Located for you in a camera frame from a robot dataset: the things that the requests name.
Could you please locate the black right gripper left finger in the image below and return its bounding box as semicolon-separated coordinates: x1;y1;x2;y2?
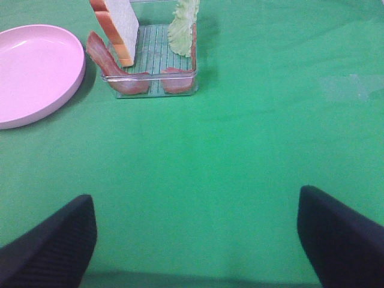
1;194;97;287

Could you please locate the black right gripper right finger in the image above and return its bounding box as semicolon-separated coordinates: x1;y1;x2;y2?
297;185;383;287

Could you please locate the bacon strip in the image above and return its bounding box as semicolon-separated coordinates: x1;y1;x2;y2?
86;31;149;95
161;24;197;94

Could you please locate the white bread slice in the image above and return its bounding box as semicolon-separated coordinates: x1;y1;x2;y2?
89;0;139;67

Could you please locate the green lettuce leaf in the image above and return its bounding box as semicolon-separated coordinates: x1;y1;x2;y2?
167;0;200;57

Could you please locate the green tablecloth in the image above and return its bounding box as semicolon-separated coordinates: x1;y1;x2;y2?
1;1;383;283

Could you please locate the pink round plate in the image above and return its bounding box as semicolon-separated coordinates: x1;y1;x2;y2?
1;25;86;130

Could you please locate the clear right plastic tray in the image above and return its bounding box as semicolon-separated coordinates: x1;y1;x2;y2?
101;1;198;98

